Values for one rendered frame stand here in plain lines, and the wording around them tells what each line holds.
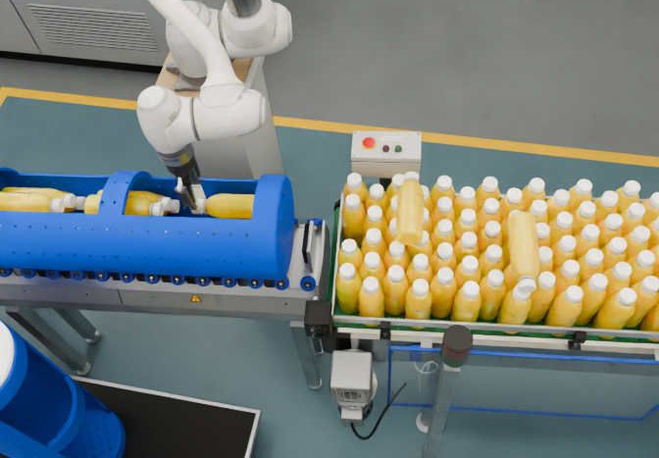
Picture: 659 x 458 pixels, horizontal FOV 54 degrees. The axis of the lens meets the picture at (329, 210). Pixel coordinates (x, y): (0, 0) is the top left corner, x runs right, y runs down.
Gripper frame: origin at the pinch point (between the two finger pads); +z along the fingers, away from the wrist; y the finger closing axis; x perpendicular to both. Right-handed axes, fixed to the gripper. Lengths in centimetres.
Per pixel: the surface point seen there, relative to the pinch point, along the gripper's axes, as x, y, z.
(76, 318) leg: -72, 0, 90
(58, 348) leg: -72, 15, 84
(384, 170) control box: 51, -18, 9
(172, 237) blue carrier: -2.0, 15.6, -5.7
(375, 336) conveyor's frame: 50, 28, 24
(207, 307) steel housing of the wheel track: 0.1, 19.3, 28.6
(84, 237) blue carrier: -25.4, 16.2, -4.9
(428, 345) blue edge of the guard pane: 64, 31, 21
